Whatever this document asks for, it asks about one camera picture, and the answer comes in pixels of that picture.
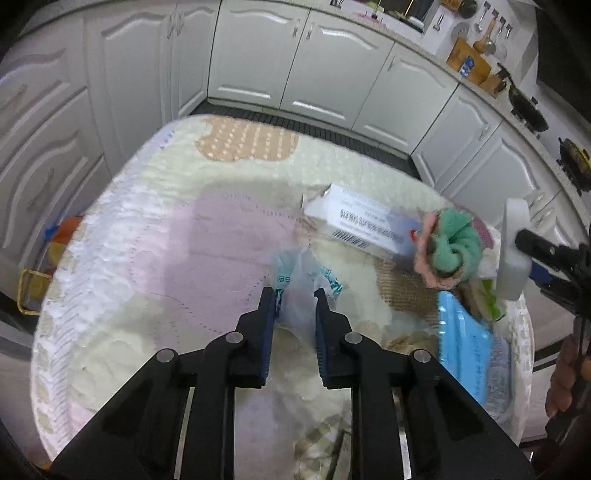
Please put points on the orange object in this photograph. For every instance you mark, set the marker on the orange object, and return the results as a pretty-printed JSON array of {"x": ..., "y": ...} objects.
[{"x": 67, "y": 226}]

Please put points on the blue plastic packet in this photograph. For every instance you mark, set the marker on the blue plastic packet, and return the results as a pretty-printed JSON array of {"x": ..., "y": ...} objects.
[{"x": 466, "y": 350}]

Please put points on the black and yellow stove burner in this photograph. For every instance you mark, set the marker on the black and yellow stove burner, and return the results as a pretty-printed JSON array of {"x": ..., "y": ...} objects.
[{"x": 575, "y": 161}]

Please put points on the black ribbed floor mat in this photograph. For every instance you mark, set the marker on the black ribbed floor mat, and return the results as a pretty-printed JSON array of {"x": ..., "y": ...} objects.
[{"x": 318, "y": 127}]

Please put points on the white kitchen cabinets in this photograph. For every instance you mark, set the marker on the white kitchen cabinets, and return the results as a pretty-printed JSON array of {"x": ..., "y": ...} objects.
[{"x": 277, "y": 60}]

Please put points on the patchwork tablecloth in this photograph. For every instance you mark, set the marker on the patchwork tablecloth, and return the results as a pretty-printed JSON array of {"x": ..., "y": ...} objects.
[{"x": 175, "y": 240}]

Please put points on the white cardboard box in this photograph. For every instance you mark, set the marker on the white cardboard box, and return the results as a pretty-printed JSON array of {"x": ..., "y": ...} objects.
[{"x": 364, "y": 221}]

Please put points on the person's right hand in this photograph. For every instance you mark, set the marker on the person's right hand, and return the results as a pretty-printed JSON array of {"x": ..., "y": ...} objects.
[{"x": 561, "y": 378}]

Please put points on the black frying pan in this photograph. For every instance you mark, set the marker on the black frying pan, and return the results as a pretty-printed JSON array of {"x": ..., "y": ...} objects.
[{"x": 526, "y": 106}]

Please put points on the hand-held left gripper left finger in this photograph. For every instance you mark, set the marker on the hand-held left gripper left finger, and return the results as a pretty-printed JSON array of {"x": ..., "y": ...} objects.
[{"x": 267, "y": 323}]

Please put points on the clear plastic bag blue print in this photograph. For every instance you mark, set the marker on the clear plastic bag blue print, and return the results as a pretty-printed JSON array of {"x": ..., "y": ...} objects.
[{"x": 299, "y": 295}]

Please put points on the wooden spoon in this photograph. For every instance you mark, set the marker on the wooden spoon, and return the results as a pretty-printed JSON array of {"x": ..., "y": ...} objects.
[{"x": 485, "y": 41}]

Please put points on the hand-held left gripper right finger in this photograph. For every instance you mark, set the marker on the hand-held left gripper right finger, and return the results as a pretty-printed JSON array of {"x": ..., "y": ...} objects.
[{"x": 322, "y": 332}]

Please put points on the green and pink cloth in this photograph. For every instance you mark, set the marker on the green and pink cloth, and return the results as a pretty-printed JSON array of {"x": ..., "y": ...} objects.
[{"x": 445, "y": 247}]

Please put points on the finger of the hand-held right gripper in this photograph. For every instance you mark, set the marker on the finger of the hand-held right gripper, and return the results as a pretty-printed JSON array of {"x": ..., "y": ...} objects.
[
  {"x": 561, "y": 293},
  {"x": 549, "y": 251}
]

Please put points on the green and yellow wrapper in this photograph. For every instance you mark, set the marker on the green and yellow wrapper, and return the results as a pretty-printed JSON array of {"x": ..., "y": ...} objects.
[{"x": 487, "y": 300}]

